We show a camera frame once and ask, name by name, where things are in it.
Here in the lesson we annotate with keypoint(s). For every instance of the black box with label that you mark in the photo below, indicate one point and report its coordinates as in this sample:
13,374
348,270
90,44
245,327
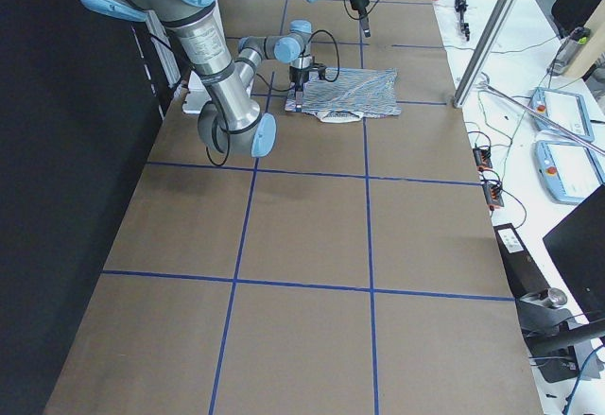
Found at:
523,275

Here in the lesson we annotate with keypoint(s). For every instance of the orange connector block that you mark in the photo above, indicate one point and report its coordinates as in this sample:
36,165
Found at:
482,157
493,194

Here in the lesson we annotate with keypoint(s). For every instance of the black monitor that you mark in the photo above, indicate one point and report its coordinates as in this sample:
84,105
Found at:
576,248

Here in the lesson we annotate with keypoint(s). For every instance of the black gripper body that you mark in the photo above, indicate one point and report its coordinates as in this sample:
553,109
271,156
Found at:
298,76
357,3

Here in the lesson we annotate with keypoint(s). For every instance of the upper teach pendant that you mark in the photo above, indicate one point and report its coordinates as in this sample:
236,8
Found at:
568,110

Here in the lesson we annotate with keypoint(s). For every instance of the striped polo shirt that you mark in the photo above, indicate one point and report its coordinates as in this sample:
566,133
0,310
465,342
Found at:
356,94

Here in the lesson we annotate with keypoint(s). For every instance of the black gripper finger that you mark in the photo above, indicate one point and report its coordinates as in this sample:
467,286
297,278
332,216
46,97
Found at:
298,99
364,23

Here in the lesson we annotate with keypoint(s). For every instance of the white-headed reach pole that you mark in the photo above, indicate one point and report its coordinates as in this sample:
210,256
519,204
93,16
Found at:
486,86

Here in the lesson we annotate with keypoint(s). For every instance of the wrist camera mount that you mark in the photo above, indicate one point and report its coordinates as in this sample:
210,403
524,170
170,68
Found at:
319,68

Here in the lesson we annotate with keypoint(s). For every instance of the aluminium frame post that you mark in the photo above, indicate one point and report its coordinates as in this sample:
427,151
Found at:
495,23

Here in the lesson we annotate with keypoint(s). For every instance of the teach pendant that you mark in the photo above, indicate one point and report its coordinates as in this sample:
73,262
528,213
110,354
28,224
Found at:
569,172
568,110

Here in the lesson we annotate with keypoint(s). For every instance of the lower teach pendant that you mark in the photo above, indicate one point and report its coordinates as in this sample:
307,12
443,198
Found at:
569,172

